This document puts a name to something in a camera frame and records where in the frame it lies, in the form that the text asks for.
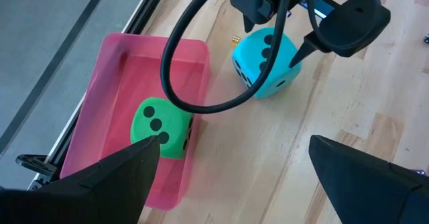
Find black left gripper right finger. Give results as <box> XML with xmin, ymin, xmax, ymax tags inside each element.
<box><xmin>308</xmin><ymin>135</ymin><xmax>429</xmax><ymax>224</ymax></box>

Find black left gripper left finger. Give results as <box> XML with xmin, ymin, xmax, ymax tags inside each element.
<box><xmin>0</xmin><ymin>135</ymin><xmax>162</xmax><ymax>224</ymax></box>

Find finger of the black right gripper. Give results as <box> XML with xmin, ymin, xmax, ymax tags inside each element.
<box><xmin>242</xmin><ymin>13</ymin><xmax>257</xmax><ymax>34</ymax></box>
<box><xmin>290</xmin><ymin>0</ymin><xmax>392</xmax><ymax>69</ymax></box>

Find large cyan foam die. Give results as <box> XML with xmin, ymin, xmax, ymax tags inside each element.
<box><xmin>231</xmin><ymin>27</ymin><xmax>302</xmax><ymax>100</ymax></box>

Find large green foam die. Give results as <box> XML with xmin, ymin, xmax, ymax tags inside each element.
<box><xmin>129</xmin><ymin>97</ymin><xmax>194</xmax><ymax>160</ymax></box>

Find pink translucent plastic bin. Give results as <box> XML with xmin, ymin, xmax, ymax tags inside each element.
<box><xmin>60</xmin><ymin>32</ymin><xmax>211</xmax><ymax>211</ymax></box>

